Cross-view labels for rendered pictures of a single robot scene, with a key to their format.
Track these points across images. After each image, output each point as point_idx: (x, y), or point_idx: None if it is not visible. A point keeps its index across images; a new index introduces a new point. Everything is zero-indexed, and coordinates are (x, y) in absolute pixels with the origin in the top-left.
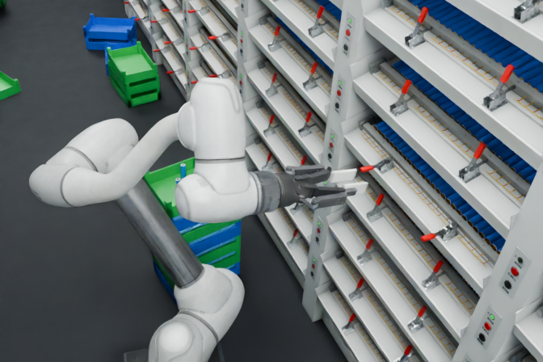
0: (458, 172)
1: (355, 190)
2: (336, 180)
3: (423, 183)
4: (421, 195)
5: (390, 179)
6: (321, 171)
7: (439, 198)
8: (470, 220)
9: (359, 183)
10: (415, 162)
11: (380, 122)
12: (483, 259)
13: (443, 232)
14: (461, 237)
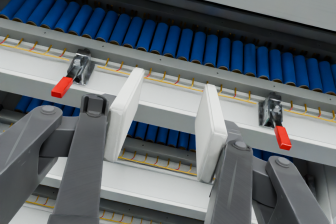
0: None
1: (234, 124)
2: (124, 137)
3: (171, 62)
4: (176, 84)
5: (108, 87)
6: (80, 137)
7: (216, 71)
8: (277, 79)
9: (216, 97)
10: (128, 40)
11: (5, 7)
12: (334, 120)
13: (277, 115)
14: (283, 108)
